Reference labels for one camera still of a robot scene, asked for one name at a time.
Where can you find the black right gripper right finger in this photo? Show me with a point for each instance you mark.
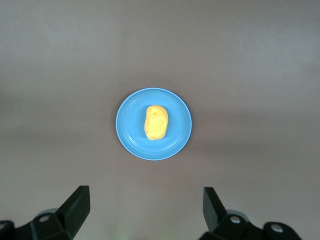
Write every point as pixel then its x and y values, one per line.
pixel 225 227

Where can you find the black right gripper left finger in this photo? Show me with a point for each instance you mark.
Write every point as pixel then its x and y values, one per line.
pixel 62 225

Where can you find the yellow potato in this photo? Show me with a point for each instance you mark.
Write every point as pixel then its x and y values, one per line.
pixel 155 122

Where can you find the blue round plate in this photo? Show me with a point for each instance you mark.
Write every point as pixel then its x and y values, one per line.
pixel 130 125

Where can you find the brown table cover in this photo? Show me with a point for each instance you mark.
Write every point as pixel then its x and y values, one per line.
pixel 50 75

